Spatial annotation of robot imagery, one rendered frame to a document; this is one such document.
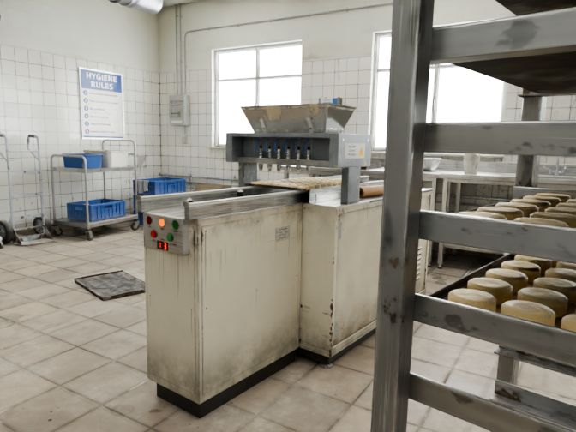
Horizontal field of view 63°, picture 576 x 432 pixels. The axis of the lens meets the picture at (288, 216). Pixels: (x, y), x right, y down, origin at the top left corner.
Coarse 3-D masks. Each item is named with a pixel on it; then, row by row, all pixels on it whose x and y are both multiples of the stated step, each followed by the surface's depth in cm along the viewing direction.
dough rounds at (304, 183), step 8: (264, 184) 245; (272, 184) 242; (280, 184) 239; (288, 184) 240; (296, 184) 240; (304, 184) 243; (312, 184) 241; (320, 184) 242; (328, 184) 248; (336, 184) 253
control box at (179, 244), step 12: (144, 216) 191; (156, 216) 186; (168, 216) 183; (144, 228) 192; (156, 228) 187; (168, 228) 183; (180, 228) 179; (156, 240) 188; (180, 240) 179; (180, 252) 180
